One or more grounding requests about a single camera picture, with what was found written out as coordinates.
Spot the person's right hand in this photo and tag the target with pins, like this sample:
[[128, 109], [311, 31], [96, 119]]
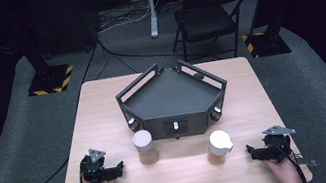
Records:
[[281, 168]]

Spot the grey tape strip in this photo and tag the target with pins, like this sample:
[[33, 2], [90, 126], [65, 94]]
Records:
[[309, 163]]

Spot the black folding chair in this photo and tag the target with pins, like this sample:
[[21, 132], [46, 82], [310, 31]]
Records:
[[205, 19]]

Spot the black corner rack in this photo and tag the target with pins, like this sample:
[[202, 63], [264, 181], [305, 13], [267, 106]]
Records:
[[170, 98]]

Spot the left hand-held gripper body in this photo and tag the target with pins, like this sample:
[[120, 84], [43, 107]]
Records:
[[93, 168]]

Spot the grey metal stand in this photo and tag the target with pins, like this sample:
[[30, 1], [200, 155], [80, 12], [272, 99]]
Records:
[[151, 5]]

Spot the spice jar white spout lid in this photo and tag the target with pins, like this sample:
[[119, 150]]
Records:
[[218, 147]]

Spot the black cabinet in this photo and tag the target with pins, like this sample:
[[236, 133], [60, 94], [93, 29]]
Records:
[[64, 21]]

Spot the black stand striped base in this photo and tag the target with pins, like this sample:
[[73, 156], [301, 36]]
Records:
[[49, 79], [265, 43]]

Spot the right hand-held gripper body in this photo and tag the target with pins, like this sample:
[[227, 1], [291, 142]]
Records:
[[278, 144]]

